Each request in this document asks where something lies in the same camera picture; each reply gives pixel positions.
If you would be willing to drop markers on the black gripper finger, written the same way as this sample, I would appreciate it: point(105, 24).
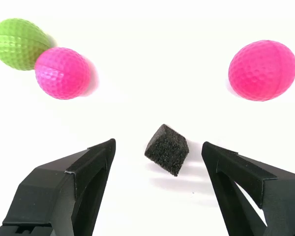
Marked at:
point(280, 201)
point(46, 196)

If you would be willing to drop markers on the black foam box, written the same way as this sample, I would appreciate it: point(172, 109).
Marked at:
point(166, 152)

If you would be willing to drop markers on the pink golf ball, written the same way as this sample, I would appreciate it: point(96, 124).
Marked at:
point(64, 73)
point(263, 71)

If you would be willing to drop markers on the green golf ball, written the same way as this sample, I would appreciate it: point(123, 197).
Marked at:
point(14, 44)

